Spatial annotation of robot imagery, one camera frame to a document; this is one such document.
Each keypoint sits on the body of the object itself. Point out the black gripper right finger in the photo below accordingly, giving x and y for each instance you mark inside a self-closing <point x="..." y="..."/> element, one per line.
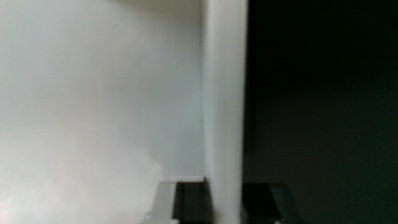
<point x="268" y="206"/>

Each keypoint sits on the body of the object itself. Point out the white square tabletop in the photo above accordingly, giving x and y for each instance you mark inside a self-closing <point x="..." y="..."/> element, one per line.
<point x="121" y="108"/>

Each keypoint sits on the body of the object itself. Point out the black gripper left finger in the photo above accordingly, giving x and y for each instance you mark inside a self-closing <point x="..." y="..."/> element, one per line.
<point x="181" y="205"/>

